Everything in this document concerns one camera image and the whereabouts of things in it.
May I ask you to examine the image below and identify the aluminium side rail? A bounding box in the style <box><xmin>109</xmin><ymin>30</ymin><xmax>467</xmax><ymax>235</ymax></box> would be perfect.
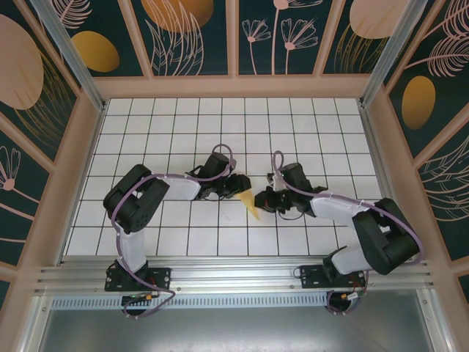
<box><xmin>361</xmin><ymin>104</ymin><xmax>415</xmax><ymax>260</ymax></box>

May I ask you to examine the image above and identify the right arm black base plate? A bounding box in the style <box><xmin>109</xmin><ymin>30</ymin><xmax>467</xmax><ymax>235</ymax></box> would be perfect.
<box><xmin>299</xmin><ymin>264</ymin><xmax>366</xmax><ymax>289</ymax></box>

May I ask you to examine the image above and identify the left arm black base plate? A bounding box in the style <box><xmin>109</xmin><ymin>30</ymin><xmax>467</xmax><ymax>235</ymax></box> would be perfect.
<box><xmin>104</xmin><ymin>267</ymin><xmax>172</xmax><ymax>293</ymax></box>

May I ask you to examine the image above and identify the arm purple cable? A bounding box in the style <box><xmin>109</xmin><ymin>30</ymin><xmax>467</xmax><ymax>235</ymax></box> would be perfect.
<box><xmin>273</xmin><ymin>150</ymin><xmax>426</xmax><ymax>316</ymax></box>
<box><xmin>109</xmin><ymin>143</ymin><xmax>237</xmax><ymax>319</ymax></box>

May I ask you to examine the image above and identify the aluminium mounting rail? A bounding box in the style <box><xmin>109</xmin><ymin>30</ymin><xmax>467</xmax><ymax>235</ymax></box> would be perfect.
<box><xmin>34</xmin><ymin>256</ymin><xmax>439</xmax><ymax>294</ymax></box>

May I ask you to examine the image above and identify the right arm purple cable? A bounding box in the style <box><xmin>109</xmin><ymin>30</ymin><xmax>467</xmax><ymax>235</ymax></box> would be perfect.
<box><xmin>273</xmin><ymin>150</ymin><xmax>426</xmax><ymax>316</ymax></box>

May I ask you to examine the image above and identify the grey slotted cable duct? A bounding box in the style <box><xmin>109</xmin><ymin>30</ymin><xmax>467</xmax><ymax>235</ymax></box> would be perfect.
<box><xmin>51</xmin><ymin>295</ymin><xmax>330</xmax><ymax>309</ymax></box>

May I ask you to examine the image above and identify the grey metal sheet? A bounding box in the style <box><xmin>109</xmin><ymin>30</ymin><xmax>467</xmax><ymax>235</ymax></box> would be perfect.
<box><xmin>36</xmin><ymin>307</ymin><xmax>435</xmax><ymax>352</ymax></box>

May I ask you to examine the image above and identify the yellow cloth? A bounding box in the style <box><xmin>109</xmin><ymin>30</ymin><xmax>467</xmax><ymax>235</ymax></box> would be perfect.
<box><xmin>237</xmin><ymin>187</ymin><xmax>265</xmax><ymax>222</ymax></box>

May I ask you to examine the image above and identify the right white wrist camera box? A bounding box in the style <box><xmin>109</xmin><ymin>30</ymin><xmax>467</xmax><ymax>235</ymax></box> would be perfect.
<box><xmin>267</xmin><ymin>172</ymin><xmax>285</xmax><ymax>191</ymax></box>

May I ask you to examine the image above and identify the aluminium frame post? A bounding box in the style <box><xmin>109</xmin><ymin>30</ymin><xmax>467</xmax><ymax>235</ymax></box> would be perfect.
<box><xmin>31</xmin><ymin>0</ymin><xmax>107</xmax><ymax>111</ymax></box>
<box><xmin>360</xmin><ymin>0</ymin><xmax>429</xmax><ymax>108</ymax></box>

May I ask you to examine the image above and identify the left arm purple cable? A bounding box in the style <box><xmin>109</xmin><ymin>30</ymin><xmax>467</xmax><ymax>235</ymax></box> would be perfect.
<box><xmin>109</xmin><ymin>143</ymin><xmax>237</xmax><ymax>319</ymax></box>

